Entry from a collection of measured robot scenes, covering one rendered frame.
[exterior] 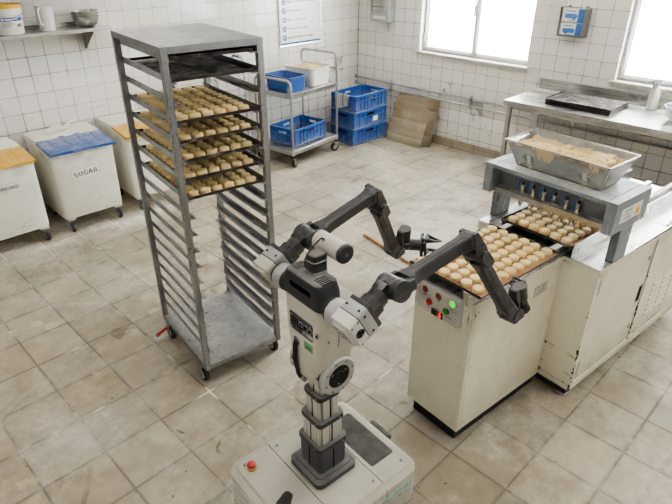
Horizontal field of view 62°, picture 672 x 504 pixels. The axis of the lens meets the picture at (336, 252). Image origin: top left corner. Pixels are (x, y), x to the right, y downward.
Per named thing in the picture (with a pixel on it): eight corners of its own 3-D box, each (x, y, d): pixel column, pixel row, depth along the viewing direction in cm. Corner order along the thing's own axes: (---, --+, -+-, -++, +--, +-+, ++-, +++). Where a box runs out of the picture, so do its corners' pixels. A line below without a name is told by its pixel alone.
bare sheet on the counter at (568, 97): (545, 99, 516) (545, 97, 515) (564, 91, 541) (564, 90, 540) (611, 111, 479) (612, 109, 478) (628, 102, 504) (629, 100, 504)
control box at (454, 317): (422, 302, 265) (424, 277, 258) (462, 326, 248) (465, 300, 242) (417, 305, 263) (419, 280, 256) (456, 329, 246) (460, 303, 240)
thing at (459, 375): (486, 353, 340) (508, 221, 297) (535, 384, 317) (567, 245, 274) (404, 406, 302) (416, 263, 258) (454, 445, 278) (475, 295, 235)
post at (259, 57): (280, 339, 334) (262, 37, 251) (276, 341, 332) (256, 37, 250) (278, 336, 336) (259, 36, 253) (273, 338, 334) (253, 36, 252)
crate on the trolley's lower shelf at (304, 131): (301, 130, 680) (301, 114, 670) (326, 136, 660) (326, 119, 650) (270, 142, 641) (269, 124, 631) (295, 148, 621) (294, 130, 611)
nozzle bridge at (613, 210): (513, 204, 330) (522, 148, 314) (634, 249, 281) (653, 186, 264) (477, 219, 312) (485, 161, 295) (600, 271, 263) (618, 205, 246)
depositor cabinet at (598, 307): (572, 273, 423) (597, 168, 382) (670, 316, 374) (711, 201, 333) (461, 339, 353) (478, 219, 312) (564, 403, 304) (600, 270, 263)
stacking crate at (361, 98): (362, 99, 726) (362, 83, 716) (386, 104, 702) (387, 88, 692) (330, 108, 687) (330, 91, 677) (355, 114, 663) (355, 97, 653)
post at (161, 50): (211, 369, 310) (166, 46, 228) (206, 371, 309) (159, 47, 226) (209, 366, 312) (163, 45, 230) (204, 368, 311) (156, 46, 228)
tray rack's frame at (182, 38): (283, 349, 338) (265, 36, 252) (205, 383, 312) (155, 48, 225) (234, 301, 384) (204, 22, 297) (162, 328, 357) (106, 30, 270)
